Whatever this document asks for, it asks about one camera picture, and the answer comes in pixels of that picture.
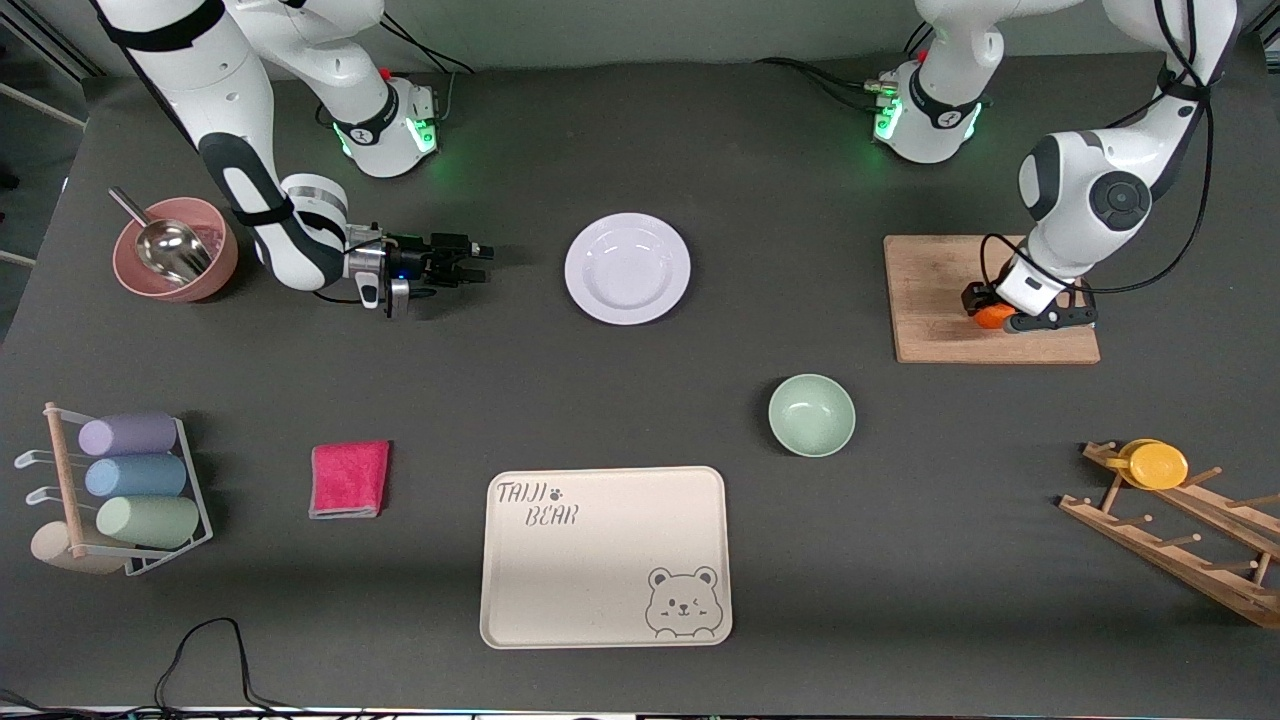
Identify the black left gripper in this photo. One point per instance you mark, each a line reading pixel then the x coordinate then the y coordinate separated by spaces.
pixel 974 297

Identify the metal scoop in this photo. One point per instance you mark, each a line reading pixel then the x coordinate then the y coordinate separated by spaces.
pixel 170 250

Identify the blue cup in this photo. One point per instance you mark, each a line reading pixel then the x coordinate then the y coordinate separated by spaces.
pixel 135 476

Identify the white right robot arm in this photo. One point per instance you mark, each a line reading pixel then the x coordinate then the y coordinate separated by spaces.
pixel 200 80

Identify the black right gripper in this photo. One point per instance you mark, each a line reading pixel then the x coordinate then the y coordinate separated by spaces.
pixel 413 254

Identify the light green bowl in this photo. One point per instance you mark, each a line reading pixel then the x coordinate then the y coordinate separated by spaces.
pixel 812 416

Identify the wooden mug rack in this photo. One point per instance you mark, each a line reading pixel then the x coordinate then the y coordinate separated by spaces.
pixel 1150 553

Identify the bamboo cutting board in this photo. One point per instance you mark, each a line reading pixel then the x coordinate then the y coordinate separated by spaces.
pixel 930 300

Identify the cream bear print tray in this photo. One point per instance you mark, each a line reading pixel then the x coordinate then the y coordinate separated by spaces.
pixel 600 570

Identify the purple cup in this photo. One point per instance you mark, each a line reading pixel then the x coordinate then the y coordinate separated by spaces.
pixel 130 435

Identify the pink bowl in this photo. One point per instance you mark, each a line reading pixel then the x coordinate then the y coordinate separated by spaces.
pixel 225 265

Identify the white plate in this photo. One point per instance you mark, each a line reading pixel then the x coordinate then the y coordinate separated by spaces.
pixel 627 268

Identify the yellow mug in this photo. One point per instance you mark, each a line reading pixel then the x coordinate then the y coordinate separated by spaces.
pixel 1158 466

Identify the beige cup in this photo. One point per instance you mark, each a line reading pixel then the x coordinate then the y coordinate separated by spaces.
pixel 50 548

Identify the green cup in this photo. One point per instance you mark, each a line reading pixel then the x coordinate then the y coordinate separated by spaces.
pixel 150 522

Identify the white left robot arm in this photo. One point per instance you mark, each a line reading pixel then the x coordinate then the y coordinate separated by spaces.
pixel 1065 190

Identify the orange fruit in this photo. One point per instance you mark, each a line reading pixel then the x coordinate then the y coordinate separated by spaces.
pixel 993 320

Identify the pink cloth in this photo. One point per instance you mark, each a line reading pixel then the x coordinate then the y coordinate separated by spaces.
pixel 350 480

